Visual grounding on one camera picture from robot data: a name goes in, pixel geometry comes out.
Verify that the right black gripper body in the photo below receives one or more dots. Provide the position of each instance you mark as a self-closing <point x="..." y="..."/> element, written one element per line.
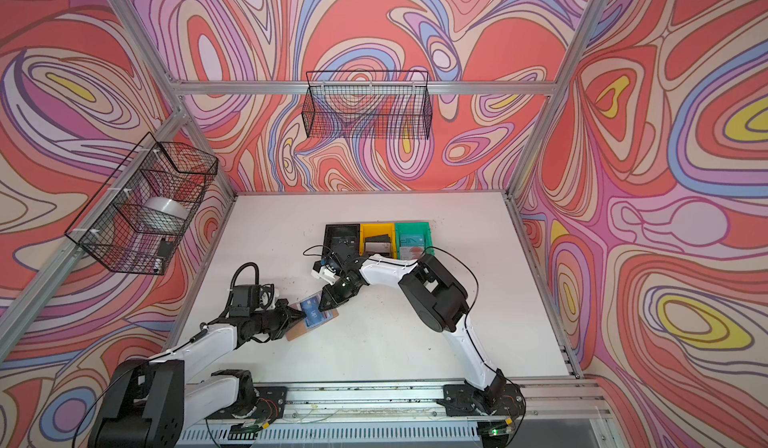
<point x="344" y="276"/>

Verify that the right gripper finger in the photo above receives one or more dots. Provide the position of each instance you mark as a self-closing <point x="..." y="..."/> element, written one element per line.
<point x="345" y="289"/>
<point x="329" y="298"/>

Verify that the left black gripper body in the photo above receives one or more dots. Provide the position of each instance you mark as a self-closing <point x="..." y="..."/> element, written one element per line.
<point x="275" y="321"/>

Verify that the blue VIP credit card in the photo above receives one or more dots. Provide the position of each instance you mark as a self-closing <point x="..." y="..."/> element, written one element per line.
<point x="313" y="316"/>

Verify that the tan leather card holder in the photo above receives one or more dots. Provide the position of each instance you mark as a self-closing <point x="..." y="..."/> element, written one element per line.
<point x="300" y="328"/>

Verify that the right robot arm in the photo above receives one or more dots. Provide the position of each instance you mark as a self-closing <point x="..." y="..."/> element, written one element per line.
<point x="441" y="302"/>

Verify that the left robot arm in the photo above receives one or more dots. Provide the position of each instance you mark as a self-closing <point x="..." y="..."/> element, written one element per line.
<point x="149" y="403"/>

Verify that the black plastic bin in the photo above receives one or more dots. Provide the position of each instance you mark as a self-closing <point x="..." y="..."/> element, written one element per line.
<point x="342" y="240"/>

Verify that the yellow plastic bin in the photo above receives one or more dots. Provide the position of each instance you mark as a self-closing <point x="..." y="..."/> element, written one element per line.
<point x="378" y="238"/>

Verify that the green plastic bin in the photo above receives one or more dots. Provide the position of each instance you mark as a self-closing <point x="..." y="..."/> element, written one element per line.
<point x="412" y="239"/>

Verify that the small black box in basket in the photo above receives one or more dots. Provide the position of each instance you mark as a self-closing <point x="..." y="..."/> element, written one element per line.
<point x="165" y="249"/>

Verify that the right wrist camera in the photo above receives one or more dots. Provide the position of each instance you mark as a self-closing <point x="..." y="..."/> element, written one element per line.
<point x="326" y="270"/>

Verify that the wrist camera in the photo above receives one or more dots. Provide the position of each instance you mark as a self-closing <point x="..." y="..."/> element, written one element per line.
<point x="326" y="270"/>
<point x="248" y="299"/>

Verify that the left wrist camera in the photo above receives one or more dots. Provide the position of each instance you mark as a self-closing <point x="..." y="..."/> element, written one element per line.
<point x="248" y="299"/>

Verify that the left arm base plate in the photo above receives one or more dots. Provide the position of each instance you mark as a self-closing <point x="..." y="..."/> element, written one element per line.
<point x="266" y="405"/>

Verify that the left wire basket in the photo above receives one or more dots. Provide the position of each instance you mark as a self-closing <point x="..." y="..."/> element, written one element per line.
<point x="118" y="232"/>

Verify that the wire basket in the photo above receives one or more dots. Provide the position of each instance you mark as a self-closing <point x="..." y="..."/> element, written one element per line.
<point x="118" y="232"/>
<point x="367" y="104"/>

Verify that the back wire basket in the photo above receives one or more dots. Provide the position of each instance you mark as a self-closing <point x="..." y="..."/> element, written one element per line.
<point x="367" y="104"/>

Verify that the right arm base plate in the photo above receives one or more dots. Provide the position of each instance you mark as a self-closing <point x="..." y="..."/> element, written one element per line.
<point x="463" y="400"/>

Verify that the aluminium front rail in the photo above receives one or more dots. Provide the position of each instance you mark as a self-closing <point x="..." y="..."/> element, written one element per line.
<point x="570" y="413"/>

